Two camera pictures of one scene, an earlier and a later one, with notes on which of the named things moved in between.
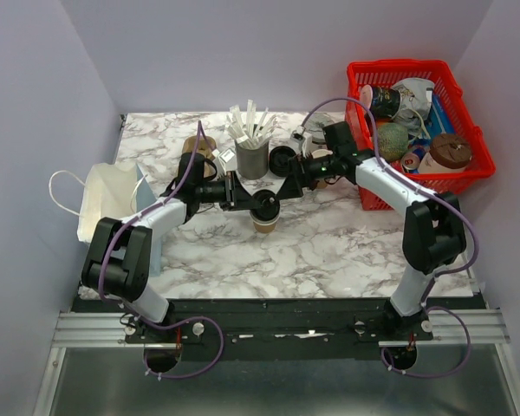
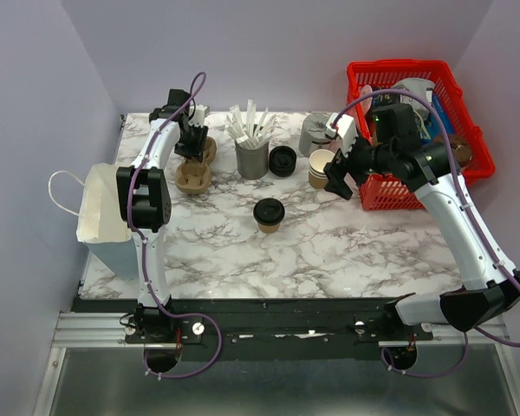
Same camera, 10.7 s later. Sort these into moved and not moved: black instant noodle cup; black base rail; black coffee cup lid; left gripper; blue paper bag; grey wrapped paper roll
Moved: black coffee cup lid; left gripper
Not moved: black base rail; black instant noodle cup; blue paper bag; grey wrapped paper roll
